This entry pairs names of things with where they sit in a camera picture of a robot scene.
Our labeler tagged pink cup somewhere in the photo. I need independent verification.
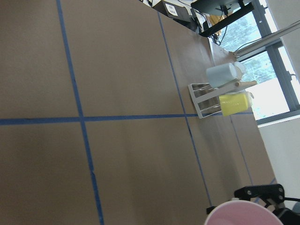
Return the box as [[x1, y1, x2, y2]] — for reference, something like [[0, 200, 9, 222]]
[[204, 200, 282, 225]]

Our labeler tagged aluminium frame post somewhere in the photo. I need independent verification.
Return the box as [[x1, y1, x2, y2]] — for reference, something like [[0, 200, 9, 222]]
[[234, 20, 300, 58]]

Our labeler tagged light blue cup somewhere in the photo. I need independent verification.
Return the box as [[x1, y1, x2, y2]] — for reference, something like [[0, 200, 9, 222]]
[[233, 61, 246, 80]]

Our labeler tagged cream white cup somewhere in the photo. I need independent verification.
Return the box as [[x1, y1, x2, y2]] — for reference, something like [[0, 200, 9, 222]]
[[245, 91, 254, 108]]

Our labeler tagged person in yellow shirt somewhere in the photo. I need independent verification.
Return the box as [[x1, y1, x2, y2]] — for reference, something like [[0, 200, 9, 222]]
[[208, 15, 226, 26]]

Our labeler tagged black monitor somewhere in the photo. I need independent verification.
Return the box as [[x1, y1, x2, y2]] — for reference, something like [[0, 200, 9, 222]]
[[191, 0, 254, 37]]

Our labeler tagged yellow cup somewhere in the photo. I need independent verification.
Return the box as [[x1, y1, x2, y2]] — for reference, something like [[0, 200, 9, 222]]
[[219, 92, 251, 116]]

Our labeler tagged black label printer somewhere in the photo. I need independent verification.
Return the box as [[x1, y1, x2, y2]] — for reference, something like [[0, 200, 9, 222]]
[[152, 0, 190, 22]]

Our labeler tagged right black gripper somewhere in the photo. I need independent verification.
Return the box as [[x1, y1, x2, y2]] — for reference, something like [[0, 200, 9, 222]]
[[234, 184, 300, 225]]

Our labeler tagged white wire cup rack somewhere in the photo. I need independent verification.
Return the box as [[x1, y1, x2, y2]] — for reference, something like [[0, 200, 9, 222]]
[[188, 81, 257, 119]]

